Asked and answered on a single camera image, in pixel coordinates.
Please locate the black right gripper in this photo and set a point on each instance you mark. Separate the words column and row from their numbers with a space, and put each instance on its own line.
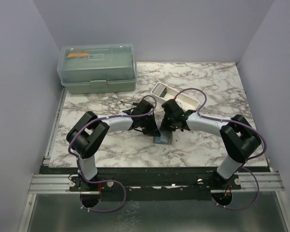
column 164, row 126

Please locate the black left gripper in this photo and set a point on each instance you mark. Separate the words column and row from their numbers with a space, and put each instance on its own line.
column 152, row 130

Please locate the orange item inside box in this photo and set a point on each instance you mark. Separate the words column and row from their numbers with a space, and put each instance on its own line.
column 77, row 55

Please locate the aluminium rail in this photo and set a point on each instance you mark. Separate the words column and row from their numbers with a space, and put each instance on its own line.
column 49, row 184

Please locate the white rectangular card tray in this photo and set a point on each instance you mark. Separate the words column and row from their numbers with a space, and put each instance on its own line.
column 163, row 93

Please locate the green plastic storage box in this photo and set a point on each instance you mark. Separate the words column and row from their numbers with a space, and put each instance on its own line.
column 108, row 68

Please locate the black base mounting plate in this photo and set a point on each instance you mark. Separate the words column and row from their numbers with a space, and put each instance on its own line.
column 166, row 184

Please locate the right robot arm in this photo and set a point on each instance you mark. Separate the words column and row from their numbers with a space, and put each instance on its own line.
column 239, row 138

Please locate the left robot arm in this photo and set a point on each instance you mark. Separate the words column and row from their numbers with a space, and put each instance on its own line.
column 87, row 135

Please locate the beige card holder wallet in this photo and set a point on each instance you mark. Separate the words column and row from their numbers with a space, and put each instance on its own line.
column 165, row 138

